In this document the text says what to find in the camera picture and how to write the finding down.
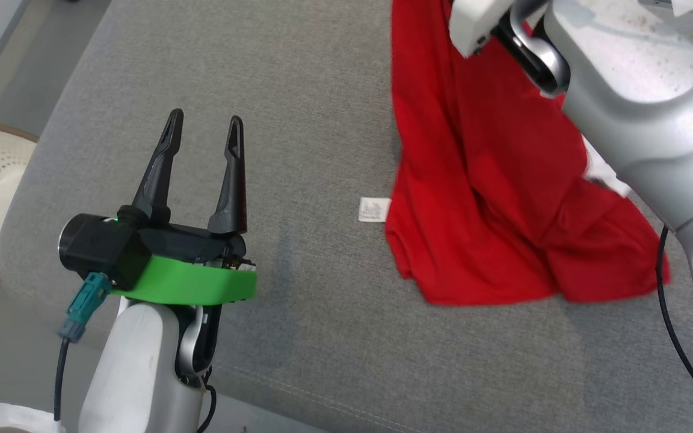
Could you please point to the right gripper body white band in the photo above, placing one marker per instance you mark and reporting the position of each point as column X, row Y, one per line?
column 479, row 21

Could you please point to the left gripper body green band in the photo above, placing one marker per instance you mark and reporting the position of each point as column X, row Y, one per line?
column 190, row 279

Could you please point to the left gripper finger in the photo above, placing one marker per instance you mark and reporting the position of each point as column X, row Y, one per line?
column 157, row 180
column 233, row 192

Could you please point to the red garment with white stripes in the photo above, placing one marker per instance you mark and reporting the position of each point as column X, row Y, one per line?
column 491, row 210

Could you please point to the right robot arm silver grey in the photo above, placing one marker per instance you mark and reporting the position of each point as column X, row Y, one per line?
column 641, row 102

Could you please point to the grey fabric sofa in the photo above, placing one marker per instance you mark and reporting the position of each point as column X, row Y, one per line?
column 322, row 150

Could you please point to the white tape flag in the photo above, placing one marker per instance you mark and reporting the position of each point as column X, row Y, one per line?
column 3, row 421

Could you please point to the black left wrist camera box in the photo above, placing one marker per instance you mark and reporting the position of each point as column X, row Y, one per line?
column 127, row 261

